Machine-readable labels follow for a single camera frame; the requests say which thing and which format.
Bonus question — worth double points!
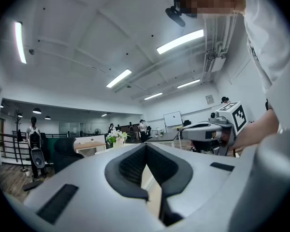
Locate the black railing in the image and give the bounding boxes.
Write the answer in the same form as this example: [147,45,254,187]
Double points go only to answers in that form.
[0,130,31,164]

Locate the black table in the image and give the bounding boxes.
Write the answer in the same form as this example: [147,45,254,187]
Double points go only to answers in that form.
[146,131,182,151]

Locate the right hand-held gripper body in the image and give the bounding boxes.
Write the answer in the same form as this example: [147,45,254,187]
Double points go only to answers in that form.
[190,101,247,157]

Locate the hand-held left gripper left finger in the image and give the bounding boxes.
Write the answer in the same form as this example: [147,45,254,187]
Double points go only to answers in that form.
[24,143,165,232]

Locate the white ceiling pipes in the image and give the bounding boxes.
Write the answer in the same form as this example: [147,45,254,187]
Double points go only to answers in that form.
[214,14,237,58]

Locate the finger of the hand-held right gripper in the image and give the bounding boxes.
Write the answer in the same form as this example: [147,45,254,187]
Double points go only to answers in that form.
[180,125,219,140]
[193,121,216,128]

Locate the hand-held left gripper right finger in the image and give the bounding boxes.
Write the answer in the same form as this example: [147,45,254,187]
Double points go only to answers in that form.
[146,141,256,227]

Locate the wooden desk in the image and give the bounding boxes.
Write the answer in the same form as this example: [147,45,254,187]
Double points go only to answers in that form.
[73,141,107,157]

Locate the person's right forearm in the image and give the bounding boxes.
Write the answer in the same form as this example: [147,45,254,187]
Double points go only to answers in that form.
[232,109,280,150]

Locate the white ceiling air conditioner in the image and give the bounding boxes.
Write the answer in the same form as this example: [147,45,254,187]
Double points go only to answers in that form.
[203,54,227,73]

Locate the ceiling light bar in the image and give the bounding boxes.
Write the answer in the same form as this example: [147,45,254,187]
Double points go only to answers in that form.
[105,68,132,89]
[14,21,28,64]
[176,79,201,89]
[144,92,163,101]
[156,29,205,55]

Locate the black coat rack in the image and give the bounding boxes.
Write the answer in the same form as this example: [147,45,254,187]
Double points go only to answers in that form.
[12,109,29,173]

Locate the black head-mounted camera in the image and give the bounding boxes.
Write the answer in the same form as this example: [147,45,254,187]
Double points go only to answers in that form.
[165,0,186,28]

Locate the person's white shirt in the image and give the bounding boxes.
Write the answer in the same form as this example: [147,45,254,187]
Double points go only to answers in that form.
[241,0,290,135]

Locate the whiteboard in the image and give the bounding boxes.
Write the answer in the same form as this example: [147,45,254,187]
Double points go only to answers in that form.
[163,111,183,128]

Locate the pink flowers in white vase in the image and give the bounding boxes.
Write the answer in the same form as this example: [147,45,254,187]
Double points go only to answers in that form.
[105,127,131,150]

